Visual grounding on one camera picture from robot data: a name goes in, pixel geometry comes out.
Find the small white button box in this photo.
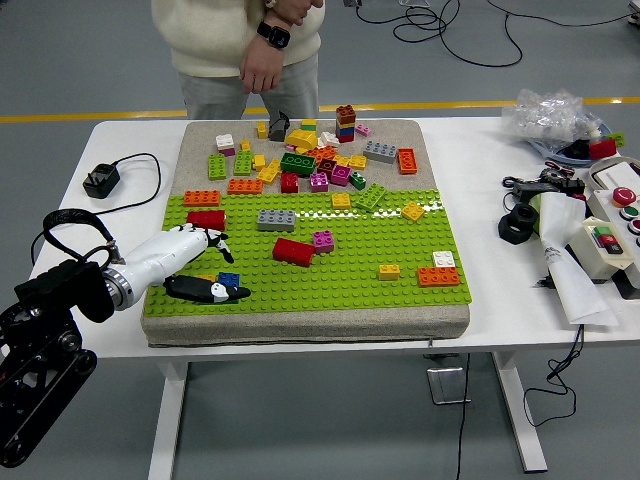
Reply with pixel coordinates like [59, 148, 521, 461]
[568, 215, 636, 284]

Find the black cable under table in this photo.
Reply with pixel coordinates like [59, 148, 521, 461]
[453, 352, 472, 480]

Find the white flat device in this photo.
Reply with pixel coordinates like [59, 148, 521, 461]
[584, 156, 640, 194]

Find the person's right hand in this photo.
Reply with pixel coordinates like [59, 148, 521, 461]
[261, 0, 325, 27]

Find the black power adapter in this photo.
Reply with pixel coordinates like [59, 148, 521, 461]
[82, 162, 122, 200]

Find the silver metal foot plate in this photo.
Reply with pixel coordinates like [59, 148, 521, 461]
[425, 366, 472, 405]

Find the lime green sheet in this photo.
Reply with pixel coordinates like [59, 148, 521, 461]
[528, 193, 546, 236]

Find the clear crumpled plastic bag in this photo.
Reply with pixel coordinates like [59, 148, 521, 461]
[501, 88, 609, 151]

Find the red two-by-four brick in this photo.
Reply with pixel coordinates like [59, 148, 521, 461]
[272, 237, 316, 268]
[186, 209, 227, 232]

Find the dark grey angled piece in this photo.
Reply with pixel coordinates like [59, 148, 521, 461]
[268, 110, 292, 143]

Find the white control box with buttons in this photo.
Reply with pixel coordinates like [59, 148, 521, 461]
[585, 185, 640, 271]

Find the black adapter cord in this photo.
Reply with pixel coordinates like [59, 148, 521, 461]
[30, 152, 162, 266]

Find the white paper bag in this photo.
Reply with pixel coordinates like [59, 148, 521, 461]
[534, 192, 621, 327]

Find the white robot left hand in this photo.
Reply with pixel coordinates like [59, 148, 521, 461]
[123, 223, 252, 305]

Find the large black nut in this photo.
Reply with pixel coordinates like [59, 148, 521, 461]
[497, 202, 541, 245]

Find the white table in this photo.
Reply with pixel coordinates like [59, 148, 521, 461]
[0, 117, 640, 474]

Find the black wristwatch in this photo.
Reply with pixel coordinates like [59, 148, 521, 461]
[256, 19, 292, 50]

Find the black plastic part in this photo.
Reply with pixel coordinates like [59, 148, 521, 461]
[562, 140, 592, 161]

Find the grey-brown cushion mat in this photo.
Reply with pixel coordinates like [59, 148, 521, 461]
[140, 118, 472, 349]

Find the yellow curved brick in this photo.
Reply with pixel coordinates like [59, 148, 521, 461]
[285, 128, 319, 151]

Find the yellow two-by-four brick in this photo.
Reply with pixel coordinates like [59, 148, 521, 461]
[256, 158, 283, 186]

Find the black hanging cable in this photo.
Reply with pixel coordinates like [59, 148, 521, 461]
[523, 324, 585, 427]

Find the person's left hand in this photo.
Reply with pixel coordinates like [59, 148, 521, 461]
[239, 35, 288, 95]

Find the black floor cable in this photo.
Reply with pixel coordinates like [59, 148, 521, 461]
[352, 0, 640, 69]

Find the person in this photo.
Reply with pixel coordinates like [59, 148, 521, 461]
[149, 0, 326, 121]

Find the black power brick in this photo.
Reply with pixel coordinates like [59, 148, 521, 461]
[513, 180, 561, 197]

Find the grey two-by-four brick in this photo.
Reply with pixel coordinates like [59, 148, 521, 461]
[363, 140, 400, 165]
[256, 208, 297, 233]

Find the green studded baseplate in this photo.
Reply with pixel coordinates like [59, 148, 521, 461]
[142, 188, 474, 319]

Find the blue bowl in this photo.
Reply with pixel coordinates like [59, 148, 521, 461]
[527, 122, 619, 164]

